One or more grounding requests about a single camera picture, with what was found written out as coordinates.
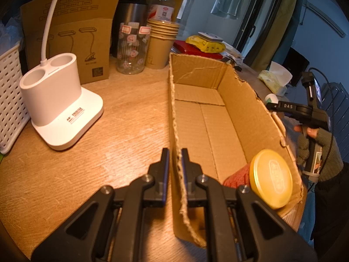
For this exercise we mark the black door frame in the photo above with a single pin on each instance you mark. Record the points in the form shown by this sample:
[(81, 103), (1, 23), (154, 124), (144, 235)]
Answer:
[(256, 13)]

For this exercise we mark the large printed brown cardboard box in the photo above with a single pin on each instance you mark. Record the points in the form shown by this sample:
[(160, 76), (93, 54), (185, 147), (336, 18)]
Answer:
[(81, 5)]

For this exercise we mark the red flat box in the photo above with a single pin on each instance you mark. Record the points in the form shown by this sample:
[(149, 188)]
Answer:
[(188, 49)]

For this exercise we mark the person's right forearm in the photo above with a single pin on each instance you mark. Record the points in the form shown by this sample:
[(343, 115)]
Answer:
[(330, 202)]

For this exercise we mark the stack of brown paper cups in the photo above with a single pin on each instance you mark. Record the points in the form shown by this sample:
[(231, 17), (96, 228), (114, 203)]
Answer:
[(159, 49)]

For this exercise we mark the black monitor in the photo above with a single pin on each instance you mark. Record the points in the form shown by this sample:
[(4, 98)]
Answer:
[(297, 65)]

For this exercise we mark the red jar with yellow lid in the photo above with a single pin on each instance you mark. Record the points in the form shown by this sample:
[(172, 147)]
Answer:
[(270, 180)]

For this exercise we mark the steel tumbler with black lid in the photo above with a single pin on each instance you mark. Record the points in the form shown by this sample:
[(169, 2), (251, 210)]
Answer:
[(131, 11)]

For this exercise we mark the white bottle with green label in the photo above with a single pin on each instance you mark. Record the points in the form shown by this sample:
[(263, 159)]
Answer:
[(271, 98)]

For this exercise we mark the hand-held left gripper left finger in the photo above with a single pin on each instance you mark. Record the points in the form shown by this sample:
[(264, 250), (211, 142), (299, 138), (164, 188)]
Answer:
[(165, 169)]

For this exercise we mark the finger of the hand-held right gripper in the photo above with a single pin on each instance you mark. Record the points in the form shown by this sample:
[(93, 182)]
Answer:
[(286, 107)]

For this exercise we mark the white plastic lattice basket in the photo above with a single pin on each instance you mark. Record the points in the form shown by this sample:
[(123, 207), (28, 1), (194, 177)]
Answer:
[(11, 101)]

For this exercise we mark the pile of white papers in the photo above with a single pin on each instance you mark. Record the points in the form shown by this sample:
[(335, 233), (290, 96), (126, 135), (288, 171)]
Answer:
[(233, 53)]

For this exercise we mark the pale green tissue pack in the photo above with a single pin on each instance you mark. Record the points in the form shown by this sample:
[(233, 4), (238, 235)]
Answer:
[(272, 82)]

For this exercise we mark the white desk lamp base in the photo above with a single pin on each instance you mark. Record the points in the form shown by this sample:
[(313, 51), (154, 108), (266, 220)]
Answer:
[(54, 87)]

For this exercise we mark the olive curtain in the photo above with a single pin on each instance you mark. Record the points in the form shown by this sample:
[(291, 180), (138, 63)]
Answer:
[(272, 32)]

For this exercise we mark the yellow wet wipes pack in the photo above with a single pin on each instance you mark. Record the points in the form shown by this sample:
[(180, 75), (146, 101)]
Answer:
[(207, 46)]

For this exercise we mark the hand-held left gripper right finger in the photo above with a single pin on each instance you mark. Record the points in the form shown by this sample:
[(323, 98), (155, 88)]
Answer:
[(185, 166)]

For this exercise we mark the blue plastic bag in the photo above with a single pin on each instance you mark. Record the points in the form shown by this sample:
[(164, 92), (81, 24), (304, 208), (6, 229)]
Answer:
[(8, 32)]

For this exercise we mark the clear plastic water bottle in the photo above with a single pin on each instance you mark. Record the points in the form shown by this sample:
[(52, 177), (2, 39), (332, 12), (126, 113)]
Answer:
[(163, 0)]

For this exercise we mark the brown lamp packaging box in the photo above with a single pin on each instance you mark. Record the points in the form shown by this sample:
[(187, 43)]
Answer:
[(90, 49)]

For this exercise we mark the white air conditioner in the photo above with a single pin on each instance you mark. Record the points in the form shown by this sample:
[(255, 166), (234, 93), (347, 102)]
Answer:
[(324, 16)]

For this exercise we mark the floral glass jar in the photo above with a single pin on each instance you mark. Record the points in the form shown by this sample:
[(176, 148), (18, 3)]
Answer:
[(131, 54)]

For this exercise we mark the torn brown cardboard box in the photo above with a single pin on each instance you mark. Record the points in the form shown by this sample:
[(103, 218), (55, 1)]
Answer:
[(212, 131)]

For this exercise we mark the person's right hand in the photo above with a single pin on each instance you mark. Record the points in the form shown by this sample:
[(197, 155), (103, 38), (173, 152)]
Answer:
[(328, 144)]

